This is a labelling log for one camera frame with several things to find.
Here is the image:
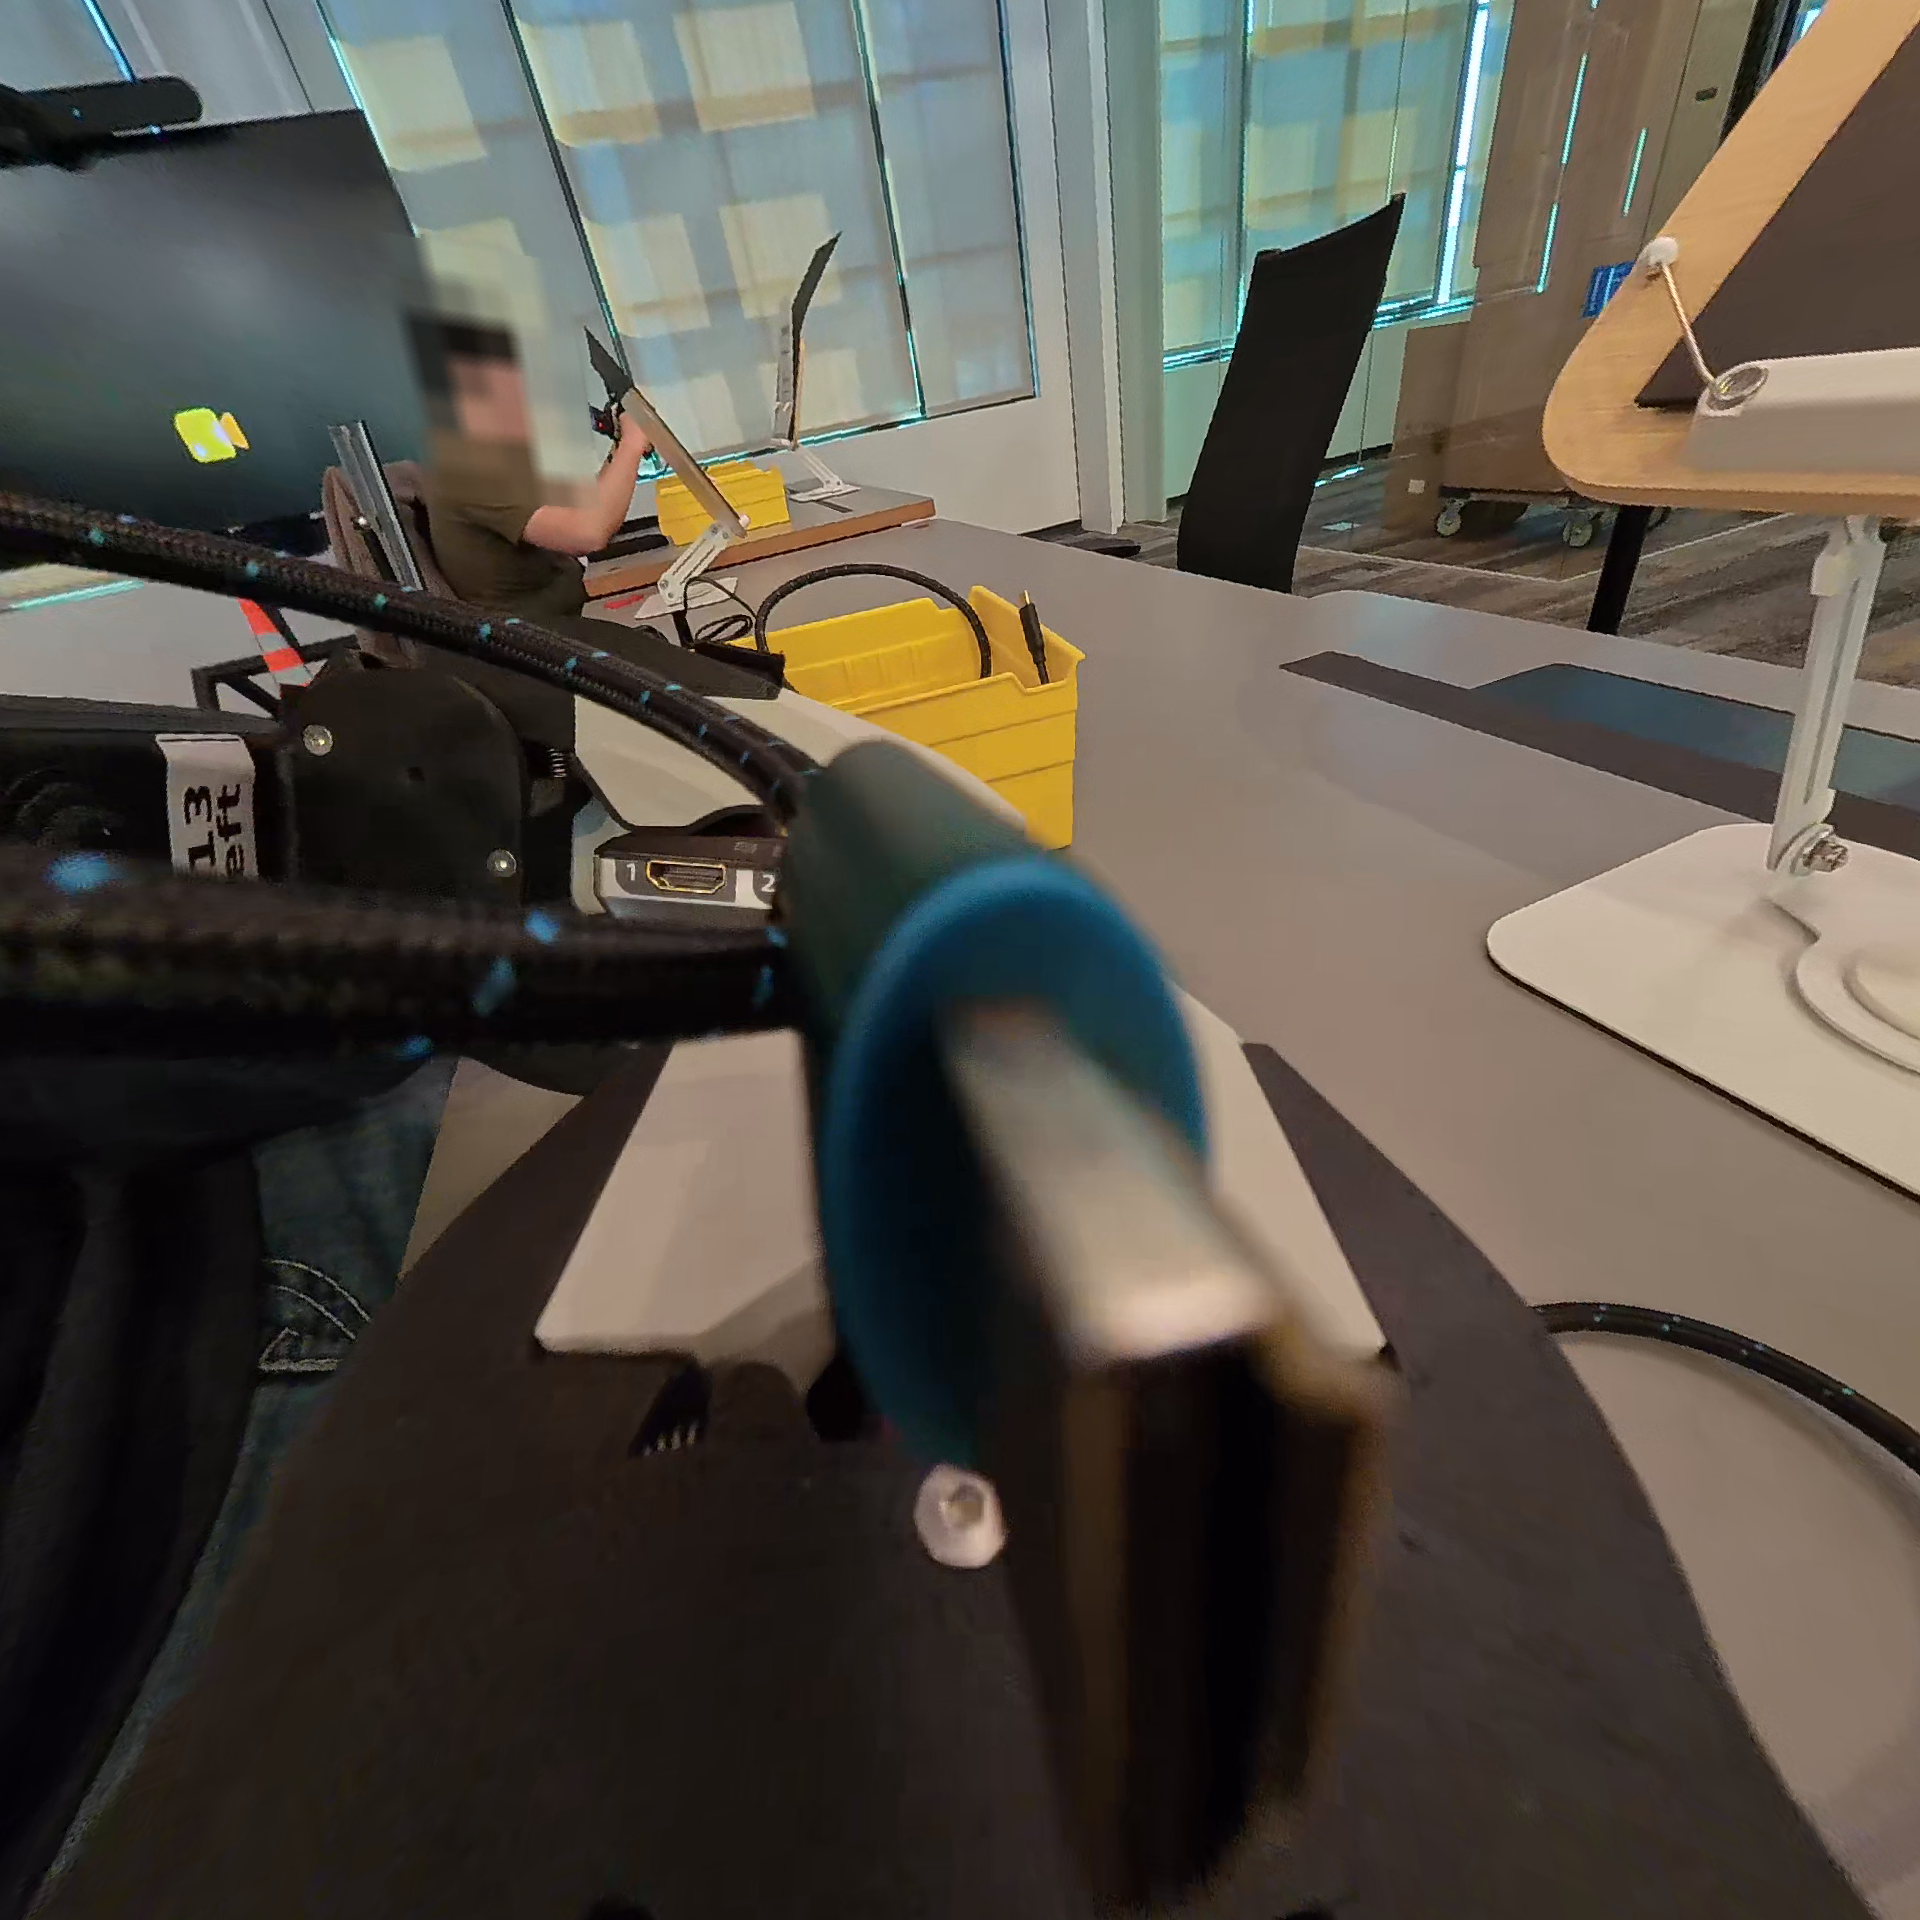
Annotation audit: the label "yellow plastic bin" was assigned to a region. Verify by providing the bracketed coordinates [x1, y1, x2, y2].
[657, 461, 793, 545]
[751, 585, 1087, 853]

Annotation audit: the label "silver folding stand with board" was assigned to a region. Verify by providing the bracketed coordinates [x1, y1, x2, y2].
[773, 231, 861, 500]
[586, 329, 753, 620]

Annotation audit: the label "wooden top desk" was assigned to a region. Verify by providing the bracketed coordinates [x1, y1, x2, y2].
[584, 482, 937, 606]

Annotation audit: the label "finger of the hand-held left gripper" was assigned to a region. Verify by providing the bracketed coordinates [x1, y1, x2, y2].
[574, 689, 1038, 879]

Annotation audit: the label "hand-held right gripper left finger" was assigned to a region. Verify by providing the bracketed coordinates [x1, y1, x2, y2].
[534, 1040, 841, 1366]

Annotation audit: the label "black high-back office chair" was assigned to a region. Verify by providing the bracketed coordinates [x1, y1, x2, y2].
[1178, 194, 1409, 596]

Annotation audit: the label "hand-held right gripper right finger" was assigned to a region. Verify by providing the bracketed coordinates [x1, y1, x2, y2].
[1198, 1040, 1392, 1362]

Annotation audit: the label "dark grey hdmi switch box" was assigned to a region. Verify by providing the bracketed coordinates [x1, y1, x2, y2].
[593, 816, 784, 916]

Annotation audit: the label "black monitor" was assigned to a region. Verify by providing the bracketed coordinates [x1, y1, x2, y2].
[0, 108, 437, 529]

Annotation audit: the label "braided hdmi cable teal plugs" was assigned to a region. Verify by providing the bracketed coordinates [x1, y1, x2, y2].
[0, 487, 1920, 1895]

